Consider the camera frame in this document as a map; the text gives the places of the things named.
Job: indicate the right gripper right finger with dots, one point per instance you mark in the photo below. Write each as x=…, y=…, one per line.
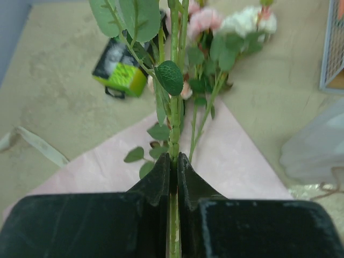
x=192, y=188

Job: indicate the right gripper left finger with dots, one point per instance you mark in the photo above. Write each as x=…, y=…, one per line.
x=154, y=222

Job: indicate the pink rose bouquet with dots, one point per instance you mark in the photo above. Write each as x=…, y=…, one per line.
x=216, y=45

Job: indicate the large pink rose stem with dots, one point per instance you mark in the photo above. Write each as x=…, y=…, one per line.
x=135, y=22

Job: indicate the white ribbed ceramic vase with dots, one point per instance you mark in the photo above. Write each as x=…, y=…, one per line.
x=314, y=155

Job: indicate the beige ribbon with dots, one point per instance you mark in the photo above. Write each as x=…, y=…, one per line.
x=47, y=150

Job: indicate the black green product box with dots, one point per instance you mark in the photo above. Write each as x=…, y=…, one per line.
x=119, y=72

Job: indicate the white wire wooden shelf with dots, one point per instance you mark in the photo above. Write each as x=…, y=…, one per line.
x=331, y=75

